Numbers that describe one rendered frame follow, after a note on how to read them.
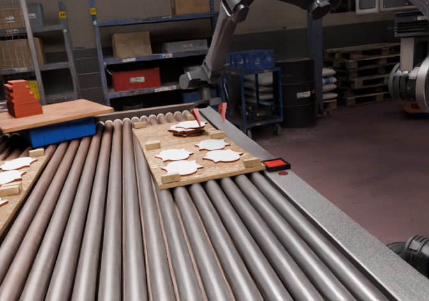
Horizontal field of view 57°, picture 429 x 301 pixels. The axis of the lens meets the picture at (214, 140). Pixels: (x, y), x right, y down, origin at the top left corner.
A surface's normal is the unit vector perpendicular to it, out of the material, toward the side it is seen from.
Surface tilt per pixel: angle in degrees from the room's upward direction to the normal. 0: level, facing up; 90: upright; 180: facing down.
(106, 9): 90
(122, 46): 84
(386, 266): 0
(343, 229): 0
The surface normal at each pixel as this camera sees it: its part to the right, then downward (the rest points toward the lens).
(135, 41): 0.48, 0.27
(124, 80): 0.29, 0.24
